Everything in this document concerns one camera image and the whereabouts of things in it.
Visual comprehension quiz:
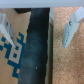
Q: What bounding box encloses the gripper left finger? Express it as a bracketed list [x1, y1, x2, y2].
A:
[0, 11, 17, 46]

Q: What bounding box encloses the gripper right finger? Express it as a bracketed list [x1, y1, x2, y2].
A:
[62, 7, 84, 50]

